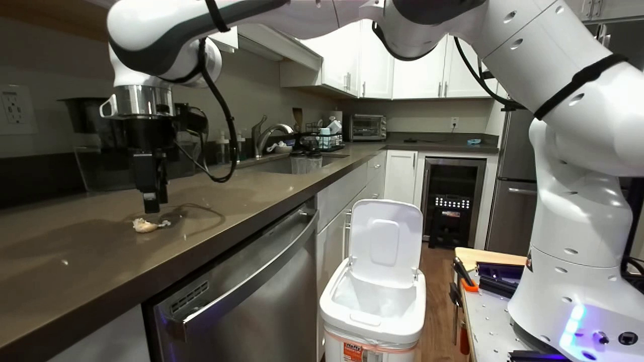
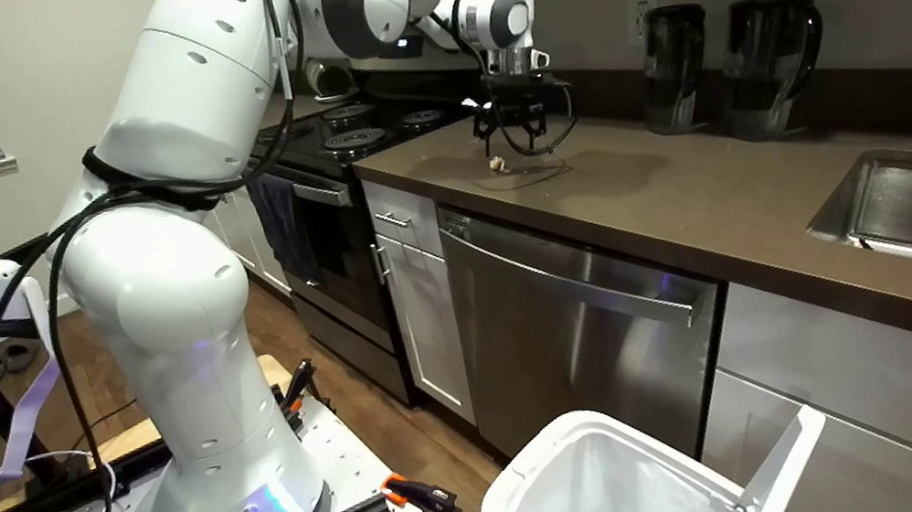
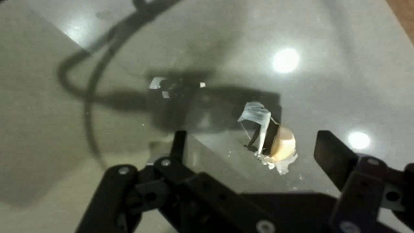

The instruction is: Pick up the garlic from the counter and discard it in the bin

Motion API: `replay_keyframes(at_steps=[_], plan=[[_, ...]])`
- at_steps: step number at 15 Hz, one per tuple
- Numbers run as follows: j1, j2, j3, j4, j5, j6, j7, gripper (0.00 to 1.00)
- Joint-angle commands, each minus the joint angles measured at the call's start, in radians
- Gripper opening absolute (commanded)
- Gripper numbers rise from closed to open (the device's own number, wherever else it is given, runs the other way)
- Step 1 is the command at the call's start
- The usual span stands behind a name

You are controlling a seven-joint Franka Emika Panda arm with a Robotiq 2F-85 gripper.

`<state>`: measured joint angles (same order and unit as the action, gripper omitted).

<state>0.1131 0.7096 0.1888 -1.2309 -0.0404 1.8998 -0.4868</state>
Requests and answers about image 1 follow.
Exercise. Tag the orange black clamp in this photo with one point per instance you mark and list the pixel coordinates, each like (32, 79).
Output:
(465, 275)
(460, 322)

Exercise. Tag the white trash bin lid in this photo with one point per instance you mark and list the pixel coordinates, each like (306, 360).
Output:
(385, 241)

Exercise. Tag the silver toaster oven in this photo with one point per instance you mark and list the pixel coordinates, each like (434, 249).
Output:
(367, 127)

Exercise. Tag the clear soap dispenser bottle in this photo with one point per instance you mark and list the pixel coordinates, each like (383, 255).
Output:
(223, 150)
(241, 147)

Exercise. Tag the clear shaker bottle black lid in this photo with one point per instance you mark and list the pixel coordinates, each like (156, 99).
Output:
(315, 160)
(298, 162)

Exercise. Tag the white trash bin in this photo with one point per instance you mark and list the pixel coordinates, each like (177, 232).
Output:
(372, 311)

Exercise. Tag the steel dishwasher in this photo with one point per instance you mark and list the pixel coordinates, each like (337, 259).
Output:
(251, 301)

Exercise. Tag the steel refrigerator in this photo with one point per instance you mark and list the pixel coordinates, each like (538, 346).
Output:
(510, 201)

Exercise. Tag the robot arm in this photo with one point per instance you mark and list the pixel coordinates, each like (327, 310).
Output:
(578, 151)

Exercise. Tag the white drawer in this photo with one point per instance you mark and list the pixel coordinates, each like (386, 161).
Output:
(342, 193)

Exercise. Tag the silver kitchen tap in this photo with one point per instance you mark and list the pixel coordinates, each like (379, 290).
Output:
(261, 138)

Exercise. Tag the black dish rack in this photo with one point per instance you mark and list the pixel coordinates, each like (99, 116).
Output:
(327, 141)

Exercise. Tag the black wine cooler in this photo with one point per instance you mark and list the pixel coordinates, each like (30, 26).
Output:
(453, 201)

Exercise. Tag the blue cloth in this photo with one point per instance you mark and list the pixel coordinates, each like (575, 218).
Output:
(474, 142)

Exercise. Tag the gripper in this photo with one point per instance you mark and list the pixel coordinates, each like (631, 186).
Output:
(148, 136)

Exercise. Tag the small white wall socket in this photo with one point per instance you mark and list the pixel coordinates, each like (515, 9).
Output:
(455, 122)

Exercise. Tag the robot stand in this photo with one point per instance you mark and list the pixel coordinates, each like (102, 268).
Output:
(485, 322)

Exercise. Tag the white base cabinet door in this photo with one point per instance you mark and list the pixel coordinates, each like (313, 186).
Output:
(400, 176)

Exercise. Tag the white dish cloth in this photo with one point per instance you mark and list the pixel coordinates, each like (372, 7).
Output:
(278, 147)

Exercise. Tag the row of white wall cabinets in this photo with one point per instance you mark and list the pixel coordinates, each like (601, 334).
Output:
(377, 65)

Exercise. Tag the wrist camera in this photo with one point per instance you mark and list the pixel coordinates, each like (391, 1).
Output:
(188, 119)

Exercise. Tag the black coffee maker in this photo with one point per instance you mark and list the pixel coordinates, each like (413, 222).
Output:
(95, 146)

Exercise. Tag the black metal bars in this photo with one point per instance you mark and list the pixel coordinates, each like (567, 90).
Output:
(498, 279)

